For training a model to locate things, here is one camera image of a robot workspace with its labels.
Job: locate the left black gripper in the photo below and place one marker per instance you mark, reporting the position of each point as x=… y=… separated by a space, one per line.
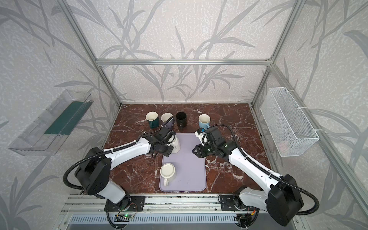
x=167 y=154

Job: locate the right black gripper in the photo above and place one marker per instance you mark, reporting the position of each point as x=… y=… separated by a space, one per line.
x=199 y=153

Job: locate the white faceted mug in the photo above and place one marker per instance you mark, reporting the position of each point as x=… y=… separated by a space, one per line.
x=175 y=143

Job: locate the dark green mug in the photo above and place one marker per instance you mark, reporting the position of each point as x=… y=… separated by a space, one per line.
x=153 y=119

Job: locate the lavender mug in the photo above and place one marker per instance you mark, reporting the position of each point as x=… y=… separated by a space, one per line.
x=167 y=118

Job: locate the light blue mug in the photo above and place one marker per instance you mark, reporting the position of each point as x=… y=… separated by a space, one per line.
x=204 y=121

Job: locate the black enamel mug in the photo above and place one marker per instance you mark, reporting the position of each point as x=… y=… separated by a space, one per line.
x=181 y=120

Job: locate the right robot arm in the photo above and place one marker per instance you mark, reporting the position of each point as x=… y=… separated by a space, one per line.
x=279 y=195

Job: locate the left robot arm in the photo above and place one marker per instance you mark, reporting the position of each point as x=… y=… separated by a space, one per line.
x=91 y=174

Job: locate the cream round mug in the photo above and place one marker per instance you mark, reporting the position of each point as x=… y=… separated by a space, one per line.
x=168 y=173

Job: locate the lavender plastic tray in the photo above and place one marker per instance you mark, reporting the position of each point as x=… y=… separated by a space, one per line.
x=190 y=170

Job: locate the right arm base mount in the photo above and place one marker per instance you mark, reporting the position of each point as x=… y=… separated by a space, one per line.
x=227 y=203

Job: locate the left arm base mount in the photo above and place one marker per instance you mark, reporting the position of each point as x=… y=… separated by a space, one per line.
x=129 y=203

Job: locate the white wire mesh basket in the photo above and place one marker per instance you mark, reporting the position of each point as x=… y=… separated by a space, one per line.
x=290 y=129

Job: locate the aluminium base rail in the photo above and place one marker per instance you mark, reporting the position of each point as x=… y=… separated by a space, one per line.
x=154 y=204

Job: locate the clear acrylic wall shelf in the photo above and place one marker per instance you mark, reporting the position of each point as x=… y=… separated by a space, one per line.
x=46 y=135

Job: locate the aluminium cage frame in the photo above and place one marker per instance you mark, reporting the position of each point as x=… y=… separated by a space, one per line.
x=356 y=188

